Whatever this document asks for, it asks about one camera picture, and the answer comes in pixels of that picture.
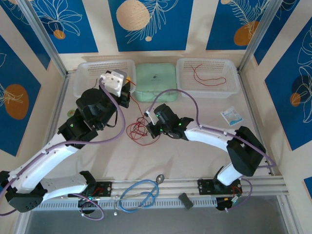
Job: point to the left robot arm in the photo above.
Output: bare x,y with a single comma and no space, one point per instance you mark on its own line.
36,165

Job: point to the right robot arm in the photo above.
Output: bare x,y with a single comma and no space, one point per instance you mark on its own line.
207,135

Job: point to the green can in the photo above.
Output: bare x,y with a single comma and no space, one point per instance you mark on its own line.
70,112

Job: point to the white perforated plastic basket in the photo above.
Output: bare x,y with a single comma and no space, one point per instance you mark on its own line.
83,70
187,65

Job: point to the blue stethoscope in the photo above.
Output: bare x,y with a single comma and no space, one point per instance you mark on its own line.
160,179

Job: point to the cream table cover sheet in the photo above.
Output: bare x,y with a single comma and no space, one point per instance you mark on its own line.
122,161

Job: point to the surgical glove packet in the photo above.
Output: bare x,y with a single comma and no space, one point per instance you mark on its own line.
231,116

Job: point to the black rubber block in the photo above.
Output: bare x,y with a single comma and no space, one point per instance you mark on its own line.
185,200

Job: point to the aluminium side rail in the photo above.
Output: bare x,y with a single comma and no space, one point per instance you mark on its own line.
57,107
252,109

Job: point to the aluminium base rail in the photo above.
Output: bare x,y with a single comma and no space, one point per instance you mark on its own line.
170,187

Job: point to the aluminium frame post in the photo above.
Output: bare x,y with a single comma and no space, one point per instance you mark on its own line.
259,34
43,34

